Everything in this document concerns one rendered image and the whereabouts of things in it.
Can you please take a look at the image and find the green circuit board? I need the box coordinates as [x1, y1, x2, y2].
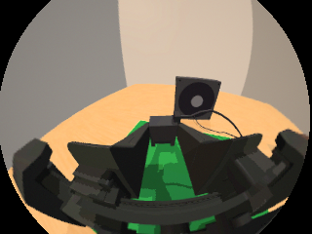
[128, 137, 217, 234]

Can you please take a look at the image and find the dark grey square cooling fan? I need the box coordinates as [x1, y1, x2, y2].
[173, 77, 221, 121]

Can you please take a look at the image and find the black cable with black plug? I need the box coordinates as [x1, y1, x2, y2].
[149, 109, 242, 147]

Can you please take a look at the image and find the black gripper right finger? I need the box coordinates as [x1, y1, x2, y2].
[176, 122, 262, 196]

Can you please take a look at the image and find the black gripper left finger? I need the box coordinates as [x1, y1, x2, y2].
[67, 122, 151, 199]

